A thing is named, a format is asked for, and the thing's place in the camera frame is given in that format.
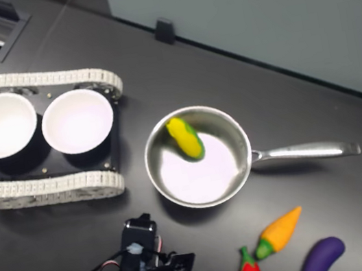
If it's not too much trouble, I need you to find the orange toy carrot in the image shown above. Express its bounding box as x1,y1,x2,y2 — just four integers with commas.
248,205,309,261

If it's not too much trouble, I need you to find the pale grey putty lump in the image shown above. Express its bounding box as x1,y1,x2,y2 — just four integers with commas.
123,241,147,257

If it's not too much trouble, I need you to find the yellow green toy corn cob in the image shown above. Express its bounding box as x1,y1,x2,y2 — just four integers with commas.
164,113,208,165

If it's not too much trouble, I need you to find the tracked vehicle with white tracks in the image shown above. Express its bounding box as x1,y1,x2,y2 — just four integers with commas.
0,54,142,216

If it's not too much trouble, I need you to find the white bowl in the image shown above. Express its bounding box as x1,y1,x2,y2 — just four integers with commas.
36,84,120,160
0,88,45,160

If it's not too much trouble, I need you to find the purple toy aubergine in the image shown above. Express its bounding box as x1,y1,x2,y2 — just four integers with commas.
292,235,350,271

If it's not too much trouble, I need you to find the black partition clamp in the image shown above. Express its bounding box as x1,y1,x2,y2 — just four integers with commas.
151,15,177,47

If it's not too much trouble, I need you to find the frosted glass partition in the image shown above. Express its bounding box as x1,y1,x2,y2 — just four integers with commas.
105,0,362,150

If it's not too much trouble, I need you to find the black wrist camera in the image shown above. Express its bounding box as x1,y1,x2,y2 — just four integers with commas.
152,248,198,271

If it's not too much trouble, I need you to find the steel pan with long handle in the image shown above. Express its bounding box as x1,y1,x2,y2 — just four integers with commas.
137,80,362,217

